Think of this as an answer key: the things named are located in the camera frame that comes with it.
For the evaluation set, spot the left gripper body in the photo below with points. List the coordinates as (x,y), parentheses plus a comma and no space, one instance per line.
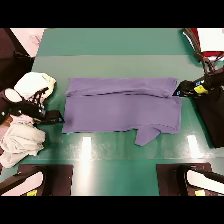
(50,117)

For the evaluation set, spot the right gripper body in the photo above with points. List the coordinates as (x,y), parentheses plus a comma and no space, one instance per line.
(188,88)

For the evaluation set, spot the purple T-shirt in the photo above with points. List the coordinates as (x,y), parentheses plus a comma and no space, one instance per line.
(123,110)

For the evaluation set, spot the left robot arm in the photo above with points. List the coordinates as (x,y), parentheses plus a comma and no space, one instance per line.
(13,100)

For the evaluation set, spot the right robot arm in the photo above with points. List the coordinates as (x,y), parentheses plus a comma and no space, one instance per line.
(200,178)

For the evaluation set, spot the cream white garment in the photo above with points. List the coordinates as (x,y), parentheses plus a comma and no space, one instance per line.
(33,81)

